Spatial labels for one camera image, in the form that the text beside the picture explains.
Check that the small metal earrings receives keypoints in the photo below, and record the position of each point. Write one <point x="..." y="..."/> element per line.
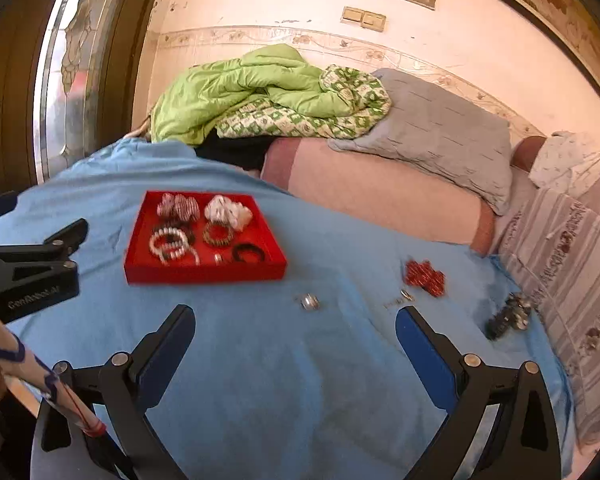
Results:
<point x="400" y="299"/>

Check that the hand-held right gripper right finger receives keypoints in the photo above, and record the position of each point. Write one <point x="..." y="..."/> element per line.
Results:
<point x="425" y="355"/>

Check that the white cherry print scrunchie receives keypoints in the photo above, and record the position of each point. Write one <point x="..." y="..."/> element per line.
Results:
<point x="227" y="211"/>

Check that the leopard print scrunchie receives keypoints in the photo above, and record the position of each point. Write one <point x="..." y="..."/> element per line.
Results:
<point x="219" y="234"/>

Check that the black cloth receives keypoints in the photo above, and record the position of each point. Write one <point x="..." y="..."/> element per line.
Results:
<point x="235" y="152"/>

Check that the pink blanket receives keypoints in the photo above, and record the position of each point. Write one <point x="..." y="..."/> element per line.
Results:
<point x="380" y="195"/>

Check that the wooden window frame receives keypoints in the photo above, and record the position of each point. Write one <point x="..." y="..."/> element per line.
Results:
<point x="125" y="35"/>

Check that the dark framed picture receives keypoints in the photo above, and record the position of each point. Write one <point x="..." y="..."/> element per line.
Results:
<point x="555" y="5"/>

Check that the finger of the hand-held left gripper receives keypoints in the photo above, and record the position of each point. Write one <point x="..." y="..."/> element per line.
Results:
<point x="67" y="234"/>

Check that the stained glass window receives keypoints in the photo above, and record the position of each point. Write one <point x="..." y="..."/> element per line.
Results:
<point x="70" y="75"/>

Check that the red beaded hair accessory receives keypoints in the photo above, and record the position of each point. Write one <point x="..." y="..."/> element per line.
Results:
<point x="425" y="276"/>

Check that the red tray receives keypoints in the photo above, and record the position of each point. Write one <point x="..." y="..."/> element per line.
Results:
<point x="205" y="274"/>

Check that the striped grey pillow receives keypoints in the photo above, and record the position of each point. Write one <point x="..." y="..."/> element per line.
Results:
<point x="570" y="280"/>

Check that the red plaid scrunchie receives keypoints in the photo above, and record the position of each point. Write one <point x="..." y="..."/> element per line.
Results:
<point x="177" y="206"/>

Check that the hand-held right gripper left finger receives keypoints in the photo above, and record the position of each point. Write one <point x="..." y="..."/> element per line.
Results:
<point x="167" y="355"/>

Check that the beige wall switches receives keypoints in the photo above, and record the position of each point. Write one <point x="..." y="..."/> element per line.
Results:
<point x="364" y="19"/>

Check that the green quilt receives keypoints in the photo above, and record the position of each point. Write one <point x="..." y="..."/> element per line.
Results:
<point x="220" y="90"/>

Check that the blue bed sheet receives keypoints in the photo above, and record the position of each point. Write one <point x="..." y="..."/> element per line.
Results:
<point x="280" y="370"/>

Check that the white floral cloth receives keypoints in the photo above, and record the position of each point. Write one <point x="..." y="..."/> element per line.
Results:
<point x="570" y="162"/>

